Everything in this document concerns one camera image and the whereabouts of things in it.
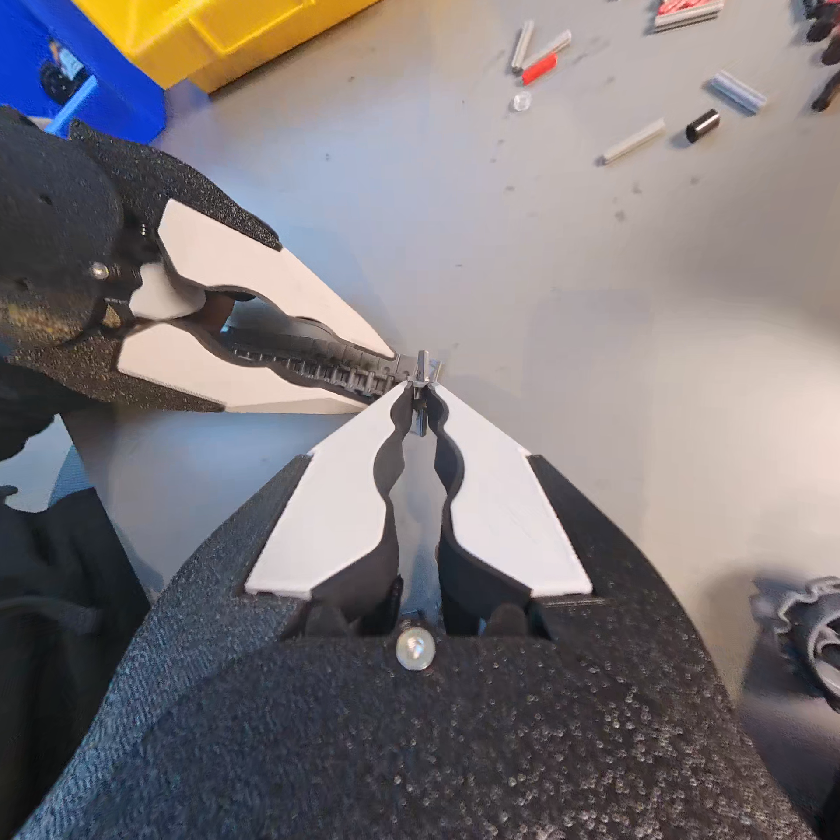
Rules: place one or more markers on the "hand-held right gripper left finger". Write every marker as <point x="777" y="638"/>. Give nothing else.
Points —
<point x="321" y="518"/>

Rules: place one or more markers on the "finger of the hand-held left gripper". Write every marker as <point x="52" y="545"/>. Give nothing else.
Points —
<point x="190" y="367"/>
<point x="249" y="262"/>

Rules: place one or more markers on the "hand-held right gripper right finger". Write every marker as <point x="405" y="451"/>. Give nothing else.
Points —
<point x="512" y="518"/>

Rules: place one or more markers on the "grey track link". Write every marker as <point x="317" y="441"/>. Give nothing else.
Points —
<point x="423" y="364"/>

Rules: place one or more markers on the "person's left forearm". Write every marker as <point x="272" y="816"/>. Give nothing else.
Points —
<point x="19" y="413"/>

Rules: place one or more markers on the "light grey desk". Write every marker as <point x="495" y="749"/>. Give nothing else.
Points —
<point x="590" y="295"/>

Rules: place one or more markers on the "blue plastic bin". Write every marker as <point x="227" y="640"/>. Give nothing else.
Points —
<point x="118" y="98"/>

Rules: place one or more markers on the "yellow plastic bin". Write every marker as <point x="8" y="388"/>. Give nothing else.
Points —
<point x="229" y="33"/>

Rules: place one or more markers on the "black yellow toy brick vehicle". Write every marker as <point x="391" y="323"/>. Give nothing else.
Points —
<point x="807" y="623"/>

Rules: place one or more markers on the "clear round stud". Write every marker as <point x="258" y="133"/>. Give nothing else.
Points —
<point x="521" y="102"/>

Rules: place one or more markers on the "red brick piece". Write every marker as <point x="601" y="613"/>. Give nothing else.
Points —
<point x="539" y="69"/>

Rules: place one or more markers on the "black brick cylinder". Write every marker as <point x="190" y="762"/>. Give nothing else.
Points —
<point x="702" y="126"/>

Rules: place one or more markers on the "pale grey brick pin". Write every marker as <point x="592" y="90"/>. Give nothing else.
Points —
<point x="735" y="92"/>

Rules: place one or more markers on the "cluster of small brick parts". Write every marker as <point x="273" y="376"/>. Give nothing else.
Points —
<point x="689" y="12"/>

